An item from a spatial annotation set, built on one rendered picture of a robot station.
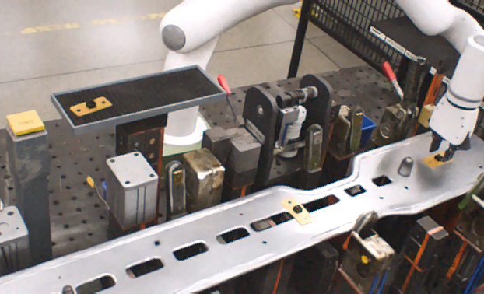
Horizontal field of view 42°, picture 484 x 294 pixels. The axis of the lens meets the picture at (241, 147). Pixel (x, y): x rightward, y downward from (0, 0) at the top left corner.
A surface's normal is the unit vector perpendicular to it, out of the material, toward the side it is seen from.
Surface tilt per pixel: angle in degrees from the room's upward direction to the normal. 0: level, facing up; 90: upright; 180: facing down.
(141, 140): 90
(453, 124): 90
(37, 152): 90
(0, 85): 0
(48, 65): 0
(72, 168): 0
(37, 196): 90
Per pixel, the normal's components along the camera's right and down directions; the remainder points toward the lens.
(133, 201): 0.54, 0.57
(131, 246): 0.13, -0.79
